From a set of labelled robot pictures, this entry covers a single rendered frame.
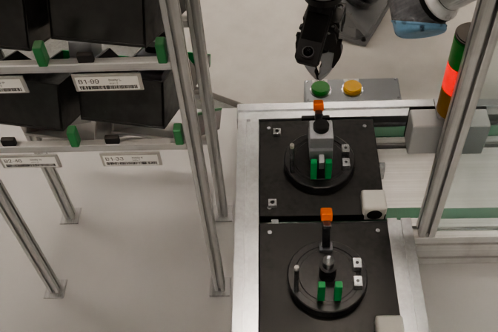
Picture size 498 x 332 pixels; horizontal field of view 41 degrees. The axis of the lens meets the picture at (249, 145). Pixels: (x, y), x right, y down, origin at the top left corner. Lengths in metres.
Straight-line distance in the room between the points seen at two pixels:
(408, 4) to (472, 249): 0.56
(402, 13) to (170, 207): 0.67
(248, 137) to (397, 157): 0.32
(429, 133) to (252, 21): 0.85
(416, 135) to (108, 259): 0.67
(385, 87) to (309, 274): 0.51
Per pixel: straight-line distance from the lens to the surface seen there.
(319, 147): 1.26
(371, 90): 1.51
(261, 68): 1.69
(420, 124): 1.08
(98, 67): 0.86
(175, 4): 0.77
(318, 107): 1.32
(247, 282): 1.23
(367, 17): 1.74
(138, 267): 1.38
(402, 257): 1.27
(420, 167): 1.44
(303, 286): 1.18
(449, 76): 1.01
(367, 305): 1.20
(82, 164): 1.56
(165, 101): 0.98
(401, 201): 1.38
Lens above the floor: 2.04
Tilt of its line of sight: 51 degrees down
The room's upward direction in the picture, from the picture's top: 4 degrees counter-clockwise
